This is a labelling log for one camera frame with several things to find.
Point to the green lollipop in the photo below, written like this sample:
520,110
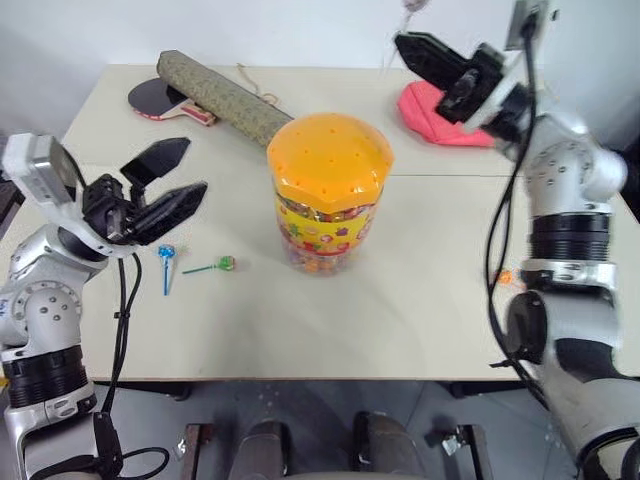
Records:
226,263

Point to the black table foot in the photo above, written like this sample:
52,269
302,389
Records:
177,391
465,390

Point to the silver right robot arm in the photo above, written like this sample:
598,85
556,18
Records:
570,310

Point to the blue lollipop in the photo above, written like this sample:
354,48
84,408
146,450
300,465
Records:
165,252

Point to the olive patterned rolled mat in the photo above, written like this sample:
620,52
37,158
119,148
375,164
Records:
220,97

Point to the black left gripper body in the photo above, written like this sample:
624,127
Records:
107,207

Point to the dark rounded shape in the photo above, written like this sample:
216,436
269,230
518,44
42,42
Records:
265,450
387,445

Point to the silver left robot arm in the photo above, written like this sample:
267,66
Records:
47,310

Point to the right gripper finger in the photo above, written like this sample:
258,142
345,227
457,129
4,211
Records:
430,46
430,72

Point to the lollipop with clear stick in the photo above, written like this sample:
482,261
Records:
406,17

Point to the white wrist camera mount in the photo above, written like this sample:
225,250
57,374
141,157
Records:
37,165
525,22

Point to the black table tennis paddle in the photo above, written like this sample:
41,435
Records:
150,97

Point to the clear plastic lollipop jar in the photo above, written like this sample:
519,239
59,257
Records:
322,240

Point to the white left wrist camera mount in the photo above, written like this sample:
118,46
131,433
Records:
37,165

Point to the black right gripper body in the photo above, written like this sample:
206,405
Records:
472,82

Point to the pink folded cloth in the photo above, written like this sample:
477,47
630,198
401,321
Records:
425,112

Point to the orange perforated jar lid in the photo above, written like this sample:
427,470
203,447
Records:
327,157

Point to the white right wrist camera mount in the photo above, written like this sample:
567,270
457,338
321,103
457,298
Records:
525,22

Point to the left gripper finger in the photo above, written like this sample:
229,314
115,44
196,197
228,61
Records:
172,205
157,160

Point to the orange lollipop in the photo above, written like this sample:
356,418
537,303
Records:
506,277

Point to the dark metal frame post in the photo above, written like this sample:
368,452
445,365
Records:
475,452
197,452

